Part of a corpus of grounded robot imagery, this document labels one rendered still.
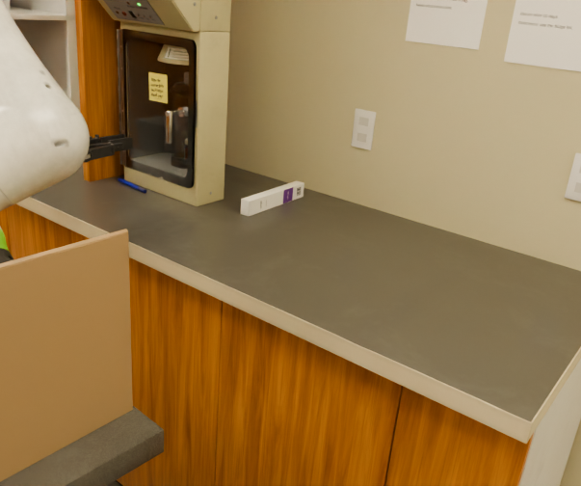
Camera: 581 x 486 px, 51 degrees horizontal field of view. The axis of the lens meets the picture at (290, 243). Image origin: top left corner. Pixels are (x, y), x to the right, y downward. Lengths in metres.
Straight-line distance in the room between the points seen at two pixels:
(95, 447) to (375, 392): 0.54
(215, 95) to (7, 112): 0.92
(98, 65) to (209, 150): 0.42
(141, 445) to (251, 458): 0.65
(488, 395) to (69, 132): 0.75
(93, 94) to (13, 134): 1.08
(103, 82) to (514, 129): 1.16
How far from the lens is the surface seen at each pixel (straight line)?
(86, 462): 0.88
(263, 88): 2.08
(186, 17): 1.62
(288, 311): 1.21
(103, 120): 1.95
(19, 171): 0.87
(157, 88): 1.77
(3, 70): 0.92
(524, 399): 1.10
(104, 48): 1.93
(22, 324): 0.78
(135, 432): 0.92
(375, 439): 1.25
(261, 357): 1.34
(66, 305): 0.80
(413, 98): 1.78
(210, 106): 1.71
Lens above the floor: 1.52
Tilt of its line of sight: 22 degrees down
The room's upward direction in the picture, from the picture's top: 5 degrees clockwise
